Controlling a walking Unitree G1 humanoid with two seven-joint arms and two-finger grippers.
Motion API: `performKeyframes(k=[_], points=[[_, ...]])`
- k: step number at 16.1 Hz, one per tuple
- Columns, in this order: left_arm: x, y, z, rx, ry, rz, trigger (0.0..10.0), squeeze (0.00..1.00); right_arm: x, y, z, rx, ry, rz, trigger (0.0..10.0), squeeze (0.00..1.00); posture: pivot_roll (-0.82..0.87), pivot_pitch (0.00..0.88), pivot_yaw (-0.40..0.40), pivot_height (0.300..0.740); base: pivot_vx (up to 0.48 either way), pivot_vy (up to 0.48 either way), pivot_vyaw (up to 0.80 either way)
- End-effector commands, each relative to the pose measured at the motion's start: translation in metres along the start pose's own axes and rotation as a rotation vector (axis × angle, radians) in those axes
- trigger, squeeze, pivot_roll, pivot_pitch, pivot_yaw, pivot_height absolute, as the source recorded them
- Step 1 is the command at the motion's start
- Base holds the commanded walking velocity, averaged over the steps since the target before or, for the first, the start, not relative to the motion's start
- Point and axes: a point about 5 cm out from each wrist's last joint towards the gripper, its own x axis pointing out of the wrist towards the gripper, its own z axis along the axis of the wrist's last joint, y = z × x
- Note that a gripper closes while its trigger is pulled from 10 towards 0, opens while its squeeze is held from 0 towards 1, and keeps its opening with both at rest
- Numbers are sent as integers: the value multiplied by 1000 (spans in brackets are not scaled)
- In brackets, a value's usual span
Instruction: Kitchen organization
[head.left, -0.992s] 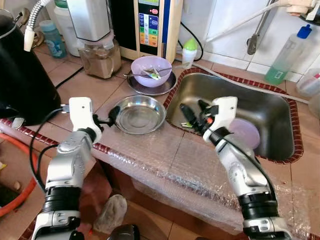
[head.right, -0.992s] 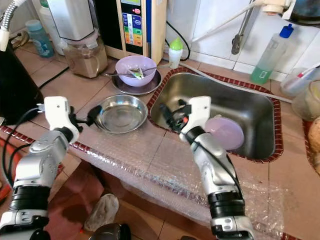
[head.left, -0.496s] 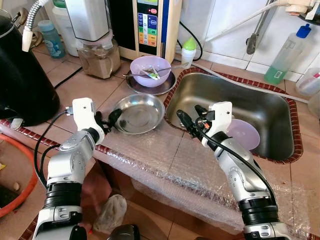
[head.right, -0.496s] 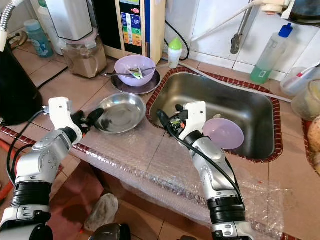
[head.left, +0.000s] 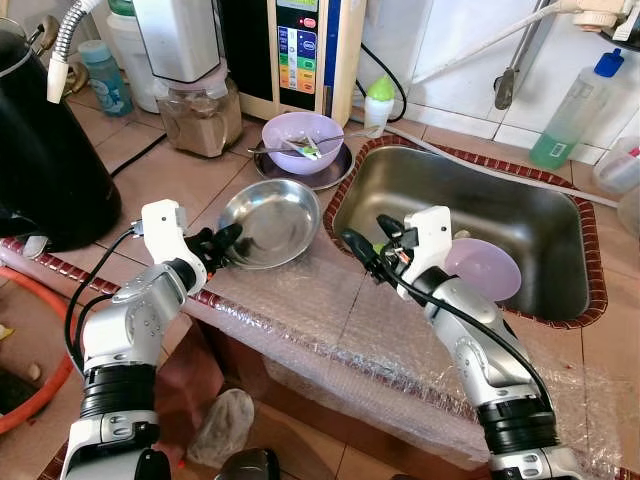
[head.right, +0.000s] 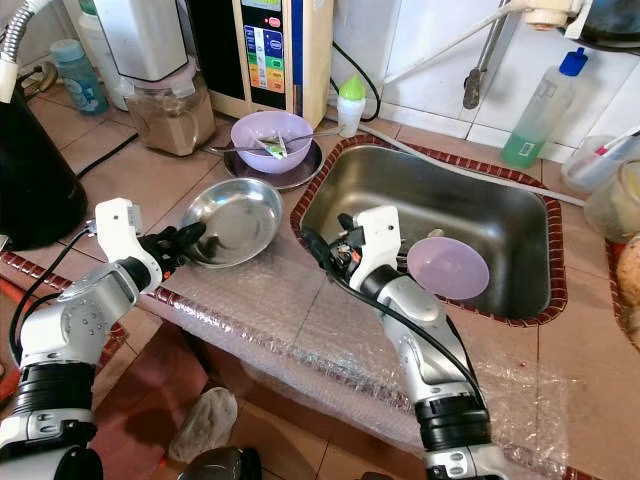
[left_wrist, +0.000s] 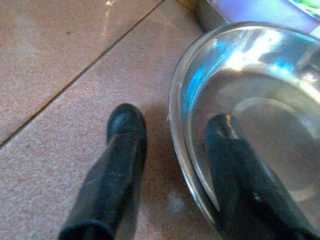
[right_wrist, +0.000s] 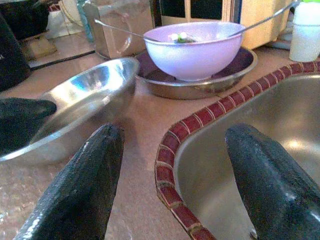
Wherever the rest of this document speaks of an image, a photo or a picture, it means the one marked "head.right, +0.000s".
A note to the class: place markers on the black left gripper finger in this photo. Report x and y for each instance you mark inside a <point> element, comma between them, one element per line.
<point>186,236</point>
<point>184,258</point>

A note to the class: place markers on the plain purple plastic bowl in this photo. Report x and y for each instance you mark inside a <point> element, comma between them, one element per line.
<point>450,268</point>

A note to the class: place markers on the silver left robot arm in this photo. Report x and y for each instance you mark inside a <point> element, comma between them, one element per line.
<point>75,330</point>

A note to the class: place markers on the steel kitchen sink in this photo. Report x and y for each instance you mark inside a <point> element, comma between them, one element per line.
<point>470,200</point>

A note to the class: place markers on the dark round plate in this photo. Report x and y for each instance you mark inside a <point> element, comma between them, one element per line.
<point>305,172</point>

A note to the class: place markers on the steel spoon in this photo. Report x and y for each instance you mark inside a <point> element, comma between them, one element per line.
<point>215,150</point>

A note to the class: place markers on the bubble wrap sheet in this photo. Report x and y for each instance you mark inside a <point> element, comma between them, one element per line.
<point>290,335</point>

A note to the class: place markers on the purple bowl with scraps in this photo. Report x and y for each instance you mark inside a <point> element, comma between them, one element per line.
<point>255,130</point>

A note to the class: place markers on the small white bottle green cap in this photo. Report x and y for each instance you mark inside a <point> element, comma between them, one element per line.
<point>350,115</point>

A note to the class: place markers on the orange plastic basin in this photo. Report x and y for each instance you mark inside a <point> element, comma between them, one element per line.
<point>8,287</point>

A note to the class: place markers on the white foot cover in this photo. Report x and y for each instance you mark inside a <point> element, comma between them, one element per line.
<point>202,425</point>

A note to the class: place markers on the teal plastic bottle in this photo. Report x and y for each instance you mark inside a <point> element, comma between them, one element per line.
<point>82,88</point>

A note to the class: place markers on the water ionizer with button panel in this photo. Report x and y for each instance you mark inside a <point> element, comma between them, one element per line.
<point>265,55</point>

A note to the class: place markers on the white blender with glass jar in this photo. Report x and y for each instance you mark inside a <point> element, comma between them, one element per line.
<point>155,40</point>

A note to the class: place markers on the thin white pipe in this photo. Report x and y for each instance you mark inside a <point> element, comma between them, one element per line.
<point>565,198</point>

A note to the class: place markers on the white plastic jug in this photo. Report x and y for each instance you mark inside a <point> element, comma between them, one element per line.
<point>95,30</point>

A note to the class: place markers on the dish soap bottle blue cap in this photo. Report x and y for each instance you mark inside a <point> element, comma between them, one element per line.
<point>540,120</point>

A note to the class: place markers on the clear plastic container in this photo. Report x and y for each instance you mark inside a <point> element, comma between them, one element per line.
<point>615,200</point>

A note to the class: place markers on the bagged bread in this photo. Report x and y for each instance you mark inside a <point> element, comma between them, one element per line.
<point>628,290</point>

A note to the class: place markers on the black pan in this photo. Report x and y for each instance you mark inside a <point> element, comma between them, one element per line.
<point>615,25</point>

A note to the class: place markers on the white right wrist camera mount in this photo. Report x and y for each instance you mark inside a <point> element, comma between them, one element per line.
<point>380,235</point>

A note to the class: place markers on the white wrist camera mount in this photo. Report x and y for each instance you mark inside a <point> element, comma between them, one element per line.
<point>115,228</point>
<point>380,235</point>

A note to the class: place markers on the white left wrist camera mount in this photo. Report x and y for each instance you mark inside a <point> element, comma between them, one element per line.
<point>115,228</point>

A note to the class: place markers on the steel wall faucet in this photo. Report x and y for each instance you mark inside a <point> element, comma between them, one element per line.
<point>472,90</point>

